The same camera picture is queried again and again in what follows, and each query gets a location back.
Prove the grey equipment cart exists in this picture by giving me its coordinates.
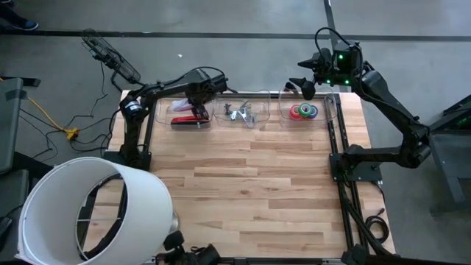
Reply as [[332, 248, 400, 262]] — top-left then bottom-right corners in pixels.
[[0, 76, 42, 222]]

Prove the yellow cable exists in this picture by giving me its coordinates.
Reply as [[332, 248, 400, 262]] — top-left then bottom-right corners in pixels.
[[0, 76, 80, 141]]

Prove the person's shoe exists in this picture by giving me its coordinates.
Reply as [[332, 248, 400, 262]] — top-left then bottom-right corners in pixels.
[[13, 18, 40, 32]]

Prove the white lamp shade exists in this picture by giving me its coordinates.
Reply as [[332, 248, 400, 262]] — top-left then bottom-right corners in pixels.
[[16, 157, 174, 265]]

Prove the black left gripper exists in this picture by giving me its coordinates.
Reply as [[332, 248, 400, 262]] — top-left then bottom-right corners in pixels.
[[185, 73, 228, 121]]

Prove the black wire mesh fan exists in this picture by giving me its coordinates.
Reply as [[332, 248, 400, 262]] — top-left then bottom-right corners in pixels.
[[80, 28, 152, 93]]

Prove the black aluminium table frame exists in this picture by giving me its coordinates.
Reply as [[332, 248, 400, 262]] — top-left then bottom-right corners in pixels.
[[134, 90, 397, 265]]

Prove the clear plastic bin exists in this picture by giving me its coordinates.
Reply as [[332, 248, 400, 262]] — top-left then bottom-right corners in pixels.
[[213, 88, 272, 130], [278, 86, 338, 128], [154, 88, 214, 130]]

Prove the red stapler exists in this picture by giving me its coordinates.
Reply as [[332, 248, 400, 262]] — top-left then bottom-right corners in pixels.
[[170, 115, 213, 130]]

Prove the black floor cable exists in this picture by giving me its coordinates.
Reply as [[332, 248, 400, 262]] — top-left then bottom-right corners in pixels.
[[62, 60, 110, 130]]

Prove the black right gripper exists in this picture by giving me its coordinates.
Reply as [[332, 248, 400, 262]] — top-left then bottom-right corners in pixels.
[[288, 46, 339, 101]]

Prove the silver lamp base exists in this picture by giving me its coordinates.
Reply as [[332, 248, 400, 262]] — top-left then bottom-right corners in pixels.
[[169, 211, 181, 235]]

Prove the coiled black cable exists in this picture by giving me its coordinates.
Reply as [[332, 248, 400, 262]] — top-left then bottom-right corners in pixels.
[[364, 208, 390, 244]]

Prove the grey metal stand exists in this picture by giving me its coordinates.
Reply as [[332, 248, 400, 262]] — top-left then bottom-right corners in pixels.
[[410, 93, 471, 215]]

